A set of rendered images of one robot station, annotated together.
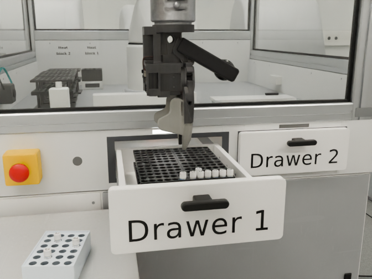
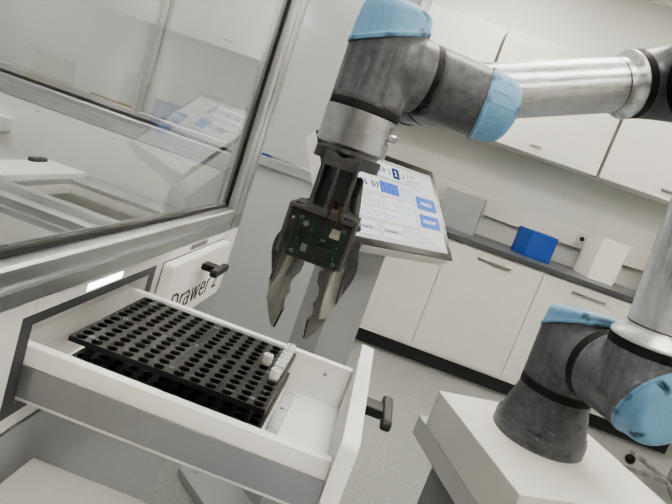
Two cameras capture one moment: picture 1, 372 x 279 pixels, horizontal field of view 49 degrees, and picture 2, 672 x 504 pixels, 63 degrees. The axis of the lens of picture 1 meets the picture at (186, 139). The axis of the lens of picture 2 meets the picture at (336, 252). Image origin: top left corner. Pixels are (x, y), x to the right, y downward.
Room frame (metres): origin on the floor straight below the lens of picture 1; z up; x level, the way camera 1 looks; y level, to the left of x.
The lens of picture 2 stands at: (0.55, 0.59, 1.18)
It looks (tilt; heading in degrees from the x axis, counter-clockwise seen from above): 10 degrees down; 284
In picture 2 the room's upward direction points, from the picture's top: 19 degrees clockwise
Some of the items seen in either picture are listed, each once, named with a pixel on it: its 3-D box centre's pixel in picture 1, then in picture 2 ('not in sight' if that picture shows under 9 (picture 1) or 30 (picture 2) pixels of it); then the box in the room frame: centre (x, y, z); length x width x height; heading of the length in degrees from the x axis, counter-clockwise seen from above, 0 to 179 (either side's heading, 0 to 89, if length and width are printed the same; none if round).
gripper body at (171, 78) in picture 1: (169, 61); (329, 207); (0.71, 0.03, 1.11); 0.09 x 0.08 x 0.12; 101
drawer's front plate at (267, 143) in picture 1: (294, 151); (194, 279); (0.99, -0.27, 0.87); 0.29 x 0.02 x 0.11; 101
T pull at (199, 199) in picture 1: (203, 201); (376, 409); (0.59, -0.03, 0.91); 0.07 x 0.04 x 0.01; 101
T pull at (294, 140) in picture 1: (299, 141); (213, 268); (0.97, -0.28, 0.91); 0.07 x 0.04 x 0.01; 101
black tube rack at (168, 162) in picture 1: (179, 176); (189, 369); (0.82, 0.02, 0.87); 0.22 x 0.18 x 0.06; 11
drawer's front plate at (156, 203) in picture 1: (199, 213); (346, 424); (0.62, -0.02, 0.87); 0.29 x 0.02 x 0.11; 101
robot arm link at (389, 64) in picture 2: not in sight; (384, 61); (0.71, 0.02, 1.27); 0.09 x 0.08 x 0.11; 33
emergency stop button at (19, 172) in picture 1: (19, 172); not in sight; (0.83, 0.35, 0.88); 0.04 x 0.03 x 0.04; 101
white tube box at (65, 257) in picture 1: (59, 256); not in sight; (0.65, 0.22, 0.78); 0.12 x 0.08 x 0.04; 1
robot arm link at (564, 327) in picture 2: not in sight; (576, 347); (0.36, -0.36, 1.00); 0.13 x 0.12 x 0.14; 123
